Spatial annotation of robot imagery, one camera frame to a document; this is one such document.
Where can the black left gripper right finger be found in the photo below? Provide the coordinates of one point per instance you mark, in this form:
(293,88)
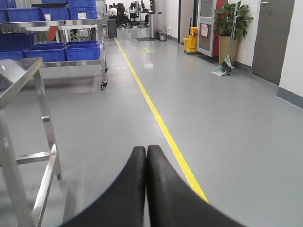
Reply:
(172,203)

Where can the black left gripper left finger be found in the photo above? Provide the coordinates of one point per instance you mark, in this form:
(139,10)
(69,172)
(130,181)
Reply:
(122,204)

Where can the grey dustpan with broom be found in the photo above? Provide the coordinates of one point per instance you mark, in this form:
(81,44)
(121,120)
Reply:
(225,59)

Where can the yellow mop bucket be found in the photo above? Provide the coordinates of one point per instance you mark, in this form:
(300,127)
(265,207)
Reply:
(190,43)

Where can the blue plastic bin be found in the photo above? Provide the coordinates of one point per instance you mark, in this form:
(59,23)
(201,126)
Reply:
(48,53)
(82,52)

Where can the stainless steel table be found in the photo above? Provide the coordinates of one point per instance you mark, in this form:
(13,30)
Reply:
(29,156)

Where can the stainless steel cart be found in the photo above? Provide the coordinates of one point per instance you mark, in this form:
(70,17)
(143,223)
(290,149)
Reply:
(70,25)

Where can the green potted plant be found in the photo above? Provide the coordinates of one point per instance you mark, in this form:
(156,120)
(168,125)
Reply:
(241,30)

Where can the grey door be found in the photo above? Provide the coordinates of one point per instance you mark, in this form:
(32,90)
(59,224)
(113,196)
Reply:
(271,40)

